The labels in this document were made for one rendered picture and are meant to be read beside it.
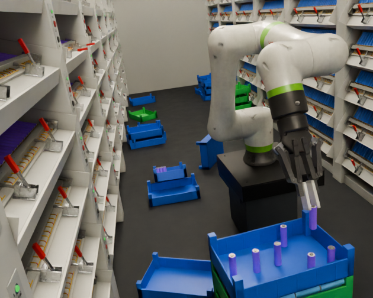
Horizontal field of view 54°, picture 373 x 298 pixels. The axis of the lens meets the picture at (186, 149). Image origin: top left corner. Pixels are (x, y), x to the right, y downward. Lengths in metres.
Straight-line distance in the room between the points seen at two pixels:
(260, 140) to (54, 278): 1.08
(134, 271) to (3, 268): 1.18
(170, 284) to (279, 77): 0.99
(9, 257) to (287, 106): 0.68
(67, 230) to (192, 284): 0.74
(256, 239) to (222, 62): 0.65
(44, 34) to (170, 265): 1.06
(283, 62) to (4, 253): 0.72
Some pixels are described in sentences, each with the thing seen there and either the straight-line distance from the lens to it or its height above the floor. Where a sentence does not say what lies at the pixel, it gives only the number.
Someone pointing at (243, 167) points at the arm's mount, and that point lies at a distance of 1.68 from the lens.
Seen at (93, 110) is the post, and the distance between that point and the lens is 1.87.
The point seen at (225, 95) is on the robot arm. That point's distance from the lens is 1.47.
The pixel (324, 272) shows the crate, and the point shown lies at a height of 0.43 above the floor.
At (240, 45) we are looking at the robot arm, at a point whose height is 0.90.
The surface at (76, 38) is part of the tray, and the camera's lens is 1.82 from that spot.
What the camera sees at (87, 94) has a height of 0.76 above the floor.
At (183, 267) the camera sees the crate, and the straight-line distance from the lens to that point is 1.67.
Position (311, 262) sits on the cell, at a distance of 0.96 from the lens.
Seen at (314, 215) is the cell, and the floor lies 0.53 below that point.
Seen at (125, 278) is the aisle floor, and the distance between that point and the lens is 1.70.
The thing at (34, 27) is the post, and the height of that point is 1.05.
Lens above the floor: 1.04
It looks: 20 degrees down
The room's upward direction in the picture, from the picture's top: 7 degrees counter-clockwise
